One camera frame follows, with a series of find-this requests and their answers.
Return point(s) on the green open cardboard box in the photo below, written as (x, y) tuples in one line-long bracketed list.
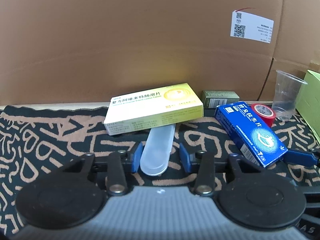
[(308, 106)]

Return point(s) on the yellow white medicine box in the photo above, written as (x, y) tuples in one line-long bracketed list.
[(152, 108)]

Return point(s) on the black tan lettered mat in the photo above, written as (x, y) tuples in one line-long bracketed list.
[(36, 142)]

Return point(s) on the large brown cardboard box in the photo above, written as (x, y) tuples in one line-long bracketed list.
[(55, 51)]

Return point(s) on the red tape roll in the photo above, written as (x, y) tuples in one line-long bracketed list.
[(266, 113)]

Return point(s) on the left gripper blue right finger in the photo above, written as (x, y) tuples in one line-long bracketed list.
[(185, 158)]

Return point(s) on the white shipping label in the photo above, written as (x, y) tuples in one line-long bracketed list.
[(251, 27)]

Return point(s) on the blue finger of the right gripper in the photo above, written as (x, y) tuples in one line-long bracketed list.
[(305, 158)]

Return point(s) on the clear plastic cup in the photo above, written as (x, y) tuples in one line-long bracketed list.
[(286, 94)]

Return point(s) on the olive green small box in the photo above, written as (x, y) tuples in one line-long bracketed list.
[(213, 98)]

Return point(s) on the dark blue medicine box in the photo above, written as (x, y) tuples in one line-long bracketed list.
[(252, 136)]

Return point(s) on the translucent white plastic case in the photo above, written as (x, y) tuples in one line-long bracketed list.
[(156, 153)]

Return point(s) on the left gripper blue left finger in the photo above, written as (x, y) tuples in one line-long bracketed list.
[(135, 156)]

